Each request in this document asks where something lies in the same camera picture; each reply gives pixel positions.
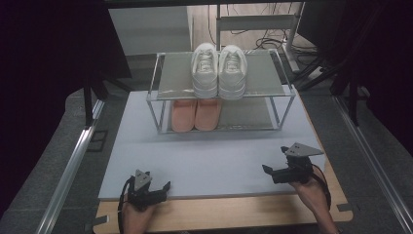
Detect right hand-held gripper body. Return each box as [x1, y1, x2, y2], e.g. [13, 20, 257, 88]
[271, 141, 325, 185]

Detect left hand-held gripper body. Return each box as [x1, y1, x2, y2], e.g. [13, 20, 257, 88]
[126, 168, 154, 213]

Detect pink slipper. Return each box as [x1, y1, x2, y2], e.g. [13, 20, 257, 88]
[194, 97, 223, 132]
[170, 98, 198, 134]

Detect metal two-tier shoe rack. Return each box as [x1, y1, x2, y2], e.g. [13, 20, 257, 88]
[145, 48, 297, 135]

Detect white sneaker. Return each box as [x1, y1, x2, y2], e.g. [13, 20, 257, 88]
[217, 44, 248, 101]
[190, 42, 220, 99]

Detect person's right hand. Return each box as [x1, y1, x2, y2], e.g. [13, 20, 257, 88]
[289, 176, 330, 213]

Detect light blue mat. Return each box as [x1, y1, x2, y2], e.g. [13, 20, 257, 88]
[97, 85, 326, 201]

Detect black table clamp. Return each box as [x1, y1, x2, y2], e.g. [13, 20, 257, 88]
[336, 202, 355, 213]
[85, 214, 110, 232]

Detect black metal stand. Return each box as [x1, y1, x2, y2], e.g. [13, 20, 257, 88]
[82, 72, 132, 128]
[291, 48, 371, 127]

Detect grey cabinet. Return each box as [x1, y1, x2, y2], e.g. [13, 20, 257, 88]
[107, 5, 193, 57]

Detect left hand-held gripper cable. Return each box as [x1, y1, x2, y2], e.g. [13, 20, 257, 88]
[116, 175, 134, 234]

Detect hand-held gripper cable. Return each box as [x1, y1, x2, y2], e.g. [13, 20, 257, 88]
[116, 175, 134, 234]
[311, 164, 333, 211]

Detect right hand-held gripper cable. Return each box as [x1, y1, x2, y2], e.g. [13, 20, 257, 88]
[311, 164, 333, 211]

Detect aluminium rail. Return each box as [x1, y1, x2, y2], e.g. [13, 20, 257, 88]
[333, 96, 413, 234]
[34, 98, 106, 234]

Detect black floor cables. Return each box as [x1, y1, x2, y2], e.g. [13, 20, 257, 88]
[207, 3, 320, 58]

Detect white metal desk frame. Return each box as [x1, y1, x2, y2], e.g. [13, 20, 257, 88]
[214, 2, 307, 73]

